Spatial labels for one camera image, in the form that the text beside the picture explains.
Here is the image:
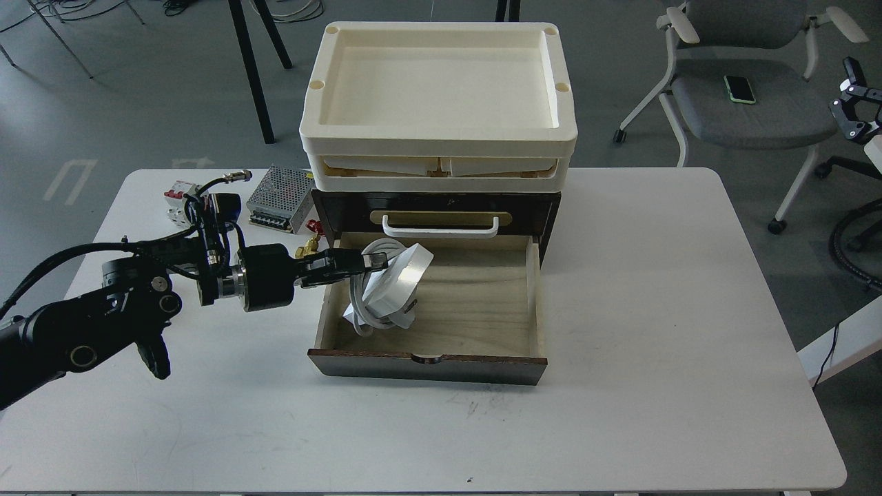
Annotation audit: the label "grey office chair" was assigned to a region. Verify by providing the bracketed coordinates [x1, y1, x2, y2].
[613, 1, 868, 234]

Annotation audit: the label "white red circuit breaker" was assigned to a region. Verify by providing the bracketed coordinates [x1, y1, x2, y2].
[163, 181, 201, 229]

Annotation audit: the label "cream plastic tray lower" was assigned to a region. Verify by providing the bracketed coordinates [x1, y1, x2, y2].
[308, 154, 570, 194]

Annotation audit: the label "white drawer handle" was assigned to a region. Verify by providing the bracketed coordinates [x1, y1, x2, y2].
[382, 216, 500, 239]

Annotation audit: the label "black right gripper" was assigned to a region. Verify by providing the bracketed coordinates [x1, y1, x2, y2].
[829, 56, 882, 173]

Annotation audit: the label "cream plastic tray upper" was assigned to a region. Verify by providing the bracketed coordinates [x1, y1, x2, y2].
[300, 21, 577, 158]

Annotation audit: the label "open wooden drawer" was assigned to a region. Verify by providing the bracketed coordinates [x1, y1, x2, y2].
[307, 236, 548, 386]

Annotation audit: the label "black corrugated cable conduit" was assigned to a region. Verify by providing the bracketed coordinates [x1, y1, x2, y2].
[828, 198, 882, 293]

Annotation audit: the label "cream plastic tray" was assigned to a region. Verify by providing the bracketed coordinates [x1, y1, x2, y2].
[300, 21, 577, 158]
[308, 154, 570, 194]

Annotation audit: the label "metal mesh power supply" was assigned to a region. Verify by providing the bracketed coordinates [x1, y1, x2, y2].
[246, 166, 315, 234]

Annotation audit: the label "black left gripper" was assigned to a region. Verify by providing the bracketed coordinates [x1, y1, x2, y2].
[234, 244, 389, 313]

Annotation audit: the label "black table legs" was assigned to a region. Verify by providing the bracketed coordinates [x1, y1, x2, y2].
[227, 0, 294, 144]

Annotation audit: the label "white power strip with cable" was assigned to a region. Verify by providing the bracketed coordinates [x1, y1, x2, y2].
[343, 238, 433, 337]

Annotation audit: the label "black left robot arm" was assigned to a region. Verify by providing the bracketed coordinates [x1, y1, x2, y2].
[1, 170, 388, 408]

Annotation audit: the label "green smartphone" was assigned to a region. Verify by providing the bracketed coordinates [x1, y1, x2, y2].
[724, 74, 757, 105]

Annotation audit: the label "brass valve red handle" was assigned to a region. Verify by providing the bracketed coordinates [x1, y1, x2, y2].
[295, 219, 325, 258]

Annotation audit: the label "white table edge right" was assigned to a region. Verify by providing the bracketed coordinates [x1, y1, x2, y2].
[798, 296, 881, 385]

